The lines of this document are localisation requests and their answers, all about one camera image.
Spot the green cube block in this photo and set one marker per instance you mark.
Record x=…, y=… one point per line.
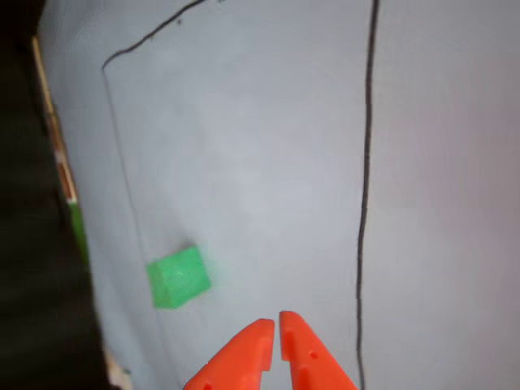
x=178, y=280

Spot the white paper sheet with lines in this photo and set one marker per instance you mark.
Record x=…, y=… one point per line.
x=284, y=162

